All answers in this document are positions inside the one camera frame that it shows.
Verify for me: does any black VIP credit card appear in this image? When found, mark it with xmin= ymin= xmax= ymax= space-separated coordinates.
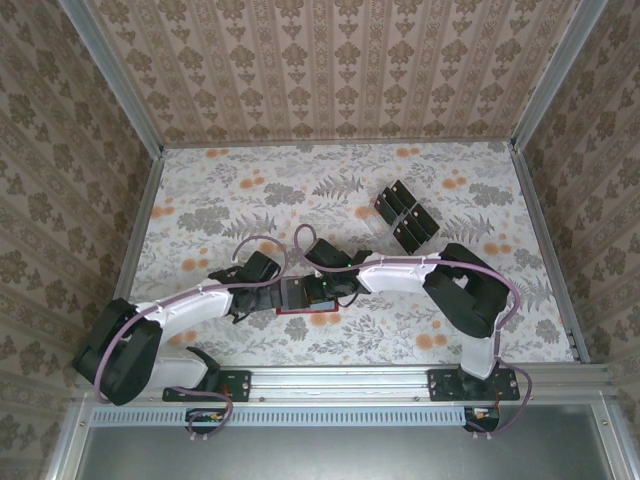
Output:
xmin=281 ymin=277 xmax=307 ymax=308

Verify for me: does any red card holder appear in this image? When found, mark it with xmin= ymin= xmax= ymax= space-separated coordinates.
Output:
xmin=274 ymin=276 xmax=342 ymax=316

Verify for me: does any small circuit board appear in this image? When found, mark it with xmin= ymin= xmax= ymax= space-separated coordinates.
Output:
xmin=185 ymin=407 xmax=227 ymax=435
xmin=463 ymin=406 xmax=502 ymax=434

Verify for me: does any grey metal panel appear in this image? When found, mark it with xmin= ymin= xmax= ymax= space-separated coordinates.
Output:
xmin=74 ymin=404 xmax=619 ymax=480

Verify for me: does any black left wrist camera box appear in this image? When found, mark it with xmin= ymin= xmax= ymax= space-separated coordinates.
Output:
xmin=241 ymin=249 xmax=282 ymax=282

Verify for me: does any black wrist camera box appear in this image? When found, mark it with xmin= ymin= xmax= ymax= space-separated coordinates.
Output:
xmin=241 ymin=249 xmax=282 ymax=282
xmin=303 ymin=238 xmax=352 ymax=270

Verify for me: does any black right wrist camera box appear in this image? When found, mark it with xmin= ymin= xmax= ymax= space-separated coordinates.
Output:
xmin=303 ymin=238 xmax=352 ymax=270

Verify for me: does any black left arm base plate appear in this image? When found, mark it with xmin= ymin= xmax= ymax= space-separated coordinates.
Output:
xmin=162 ymin=368 xmax=252 ymax=404

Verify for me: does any aluminium mounting rail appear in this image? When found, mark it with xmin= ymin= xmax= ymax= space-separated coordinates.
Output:
xmin=74 ymin=363 xmax=615 ymax=407

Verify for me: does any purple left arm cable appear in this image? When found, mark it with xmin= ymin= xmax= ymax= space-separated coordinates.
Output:
xmin=92 ymin=234 xmax=289 ymax=444

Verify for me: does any white slotted cable duct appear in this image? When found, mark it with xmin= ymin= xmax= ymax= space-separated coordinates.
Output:
xmin=91 ymin=405 xmax=470 ymax=428

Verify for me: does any aluminium table edge rail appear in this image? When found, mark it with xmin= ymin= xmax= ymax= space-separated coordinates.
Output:
xmin=113 ymin=147 xmax=166 ymax=306
xmin=509 ymin=144 xmax=592 ymax=365

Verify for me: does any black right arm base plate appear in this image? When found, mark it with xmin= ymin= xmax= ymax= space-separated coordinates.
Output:
xmin=427 ymin=368 xmax=521 ymax=404

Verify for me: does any aluminium frame post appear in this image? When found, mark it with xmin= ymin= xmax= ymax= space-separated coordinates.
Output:
xmin=62 ymin=0 xmax=166 ymax=154
xmin=509 ymin=0 xmax=611 ymax=151

